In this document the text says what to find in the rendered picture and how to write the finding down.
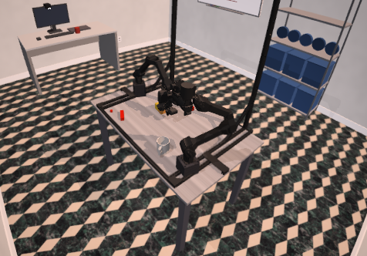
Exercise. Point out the grey mug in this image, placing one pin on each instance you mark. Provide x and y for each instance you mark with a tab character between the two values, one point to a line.
163	148

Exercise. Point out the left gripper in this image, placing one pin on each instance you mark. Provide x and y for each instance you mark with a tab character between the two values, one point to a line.
163	96

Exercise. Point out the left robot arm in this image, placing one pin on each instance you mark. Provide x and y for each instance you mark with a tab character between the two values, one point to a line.
187	91

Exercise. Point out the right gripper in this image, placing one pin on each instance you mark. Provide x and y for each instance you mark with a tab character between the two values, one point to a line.
170	110

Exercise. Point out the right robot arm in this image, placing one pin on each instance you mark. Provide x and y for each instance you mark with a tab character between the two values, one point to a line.
154	60

